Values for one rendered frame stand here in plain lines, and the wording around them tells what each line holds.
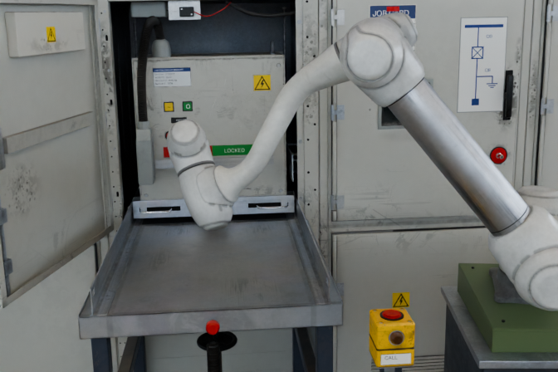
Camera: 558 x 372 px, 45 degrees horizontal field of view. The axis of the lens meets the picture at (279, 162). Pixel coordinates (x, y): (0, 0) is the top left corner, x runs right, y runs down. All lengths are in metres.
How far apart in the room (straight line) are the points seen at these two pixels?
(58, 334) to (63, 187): 0.60
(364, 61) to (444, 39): 0.90
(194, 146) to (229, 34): 1.29
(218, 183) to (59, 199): 0.54
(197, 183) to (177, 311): 0.32
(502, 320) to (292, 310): 0.49
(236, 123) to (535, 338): 1.13
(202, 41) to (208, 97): 0.75
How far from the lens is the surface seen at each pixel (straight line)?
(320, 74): 1.65
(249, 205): 2.29
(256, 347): 2.45
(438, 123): 1.48
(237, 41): 2.96
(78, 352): 2.48
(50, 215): 2.00
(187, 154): 1.73
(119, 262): 1.98
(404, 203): 2.32
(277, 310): 1.65
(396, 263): 2.38
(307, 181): 2.26
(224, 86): 2.23
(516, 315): 1.75
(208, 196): 1.70
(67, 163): 2.07
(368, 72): 1.40
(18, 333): 2.49
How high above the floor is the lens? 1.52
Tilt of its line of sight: 12 degrees down
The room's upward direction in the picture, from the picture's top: 1 degrees counter-clockwise
